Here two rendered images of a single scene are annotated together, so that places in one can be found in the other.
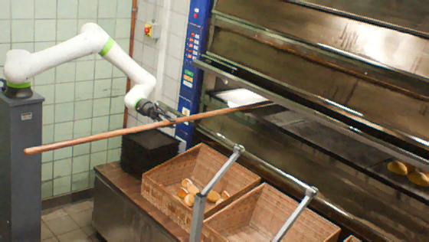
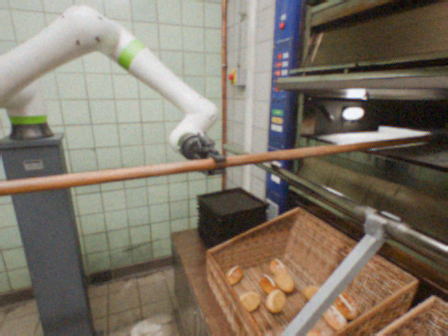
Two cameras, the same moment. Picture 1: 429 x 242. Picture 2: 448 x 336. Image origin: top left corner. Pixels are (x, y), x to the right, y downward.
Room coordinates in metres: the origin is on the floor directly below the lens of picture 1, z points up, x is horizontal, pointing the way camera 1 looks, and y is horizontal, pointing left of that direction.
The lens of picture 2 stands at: (1.81, -0.03, 1.39)
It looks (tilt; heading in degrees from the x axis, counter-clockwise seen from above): 17 degrees down; 23
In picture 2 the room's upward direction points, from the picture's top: straight up
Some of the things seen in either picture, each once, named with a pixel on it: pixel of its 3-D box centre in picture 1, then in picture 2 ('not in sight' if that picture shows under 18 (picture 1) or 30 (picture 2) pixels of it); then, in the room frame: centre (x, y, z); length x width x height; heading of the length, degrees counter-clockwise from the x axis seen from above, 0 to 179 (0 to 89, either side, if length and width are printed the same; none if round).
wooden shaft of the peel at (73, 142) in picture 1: (178, 120); (236, 161); (2.50, 0.22, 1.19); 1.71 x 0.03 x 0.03; 137
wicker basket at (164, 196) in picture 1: (199, 186); (291, 279); (2.67, 0.06, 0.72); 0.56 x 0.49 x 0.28; 46
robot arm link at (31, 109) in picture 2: (18, 67); (21, 97); (2.50, 1.10, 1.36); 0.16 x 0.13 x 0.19; 21
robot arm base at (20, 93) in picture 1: (14, 86); (33, 128); (2.55, 1.15, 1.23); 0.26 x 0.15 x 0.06; 49
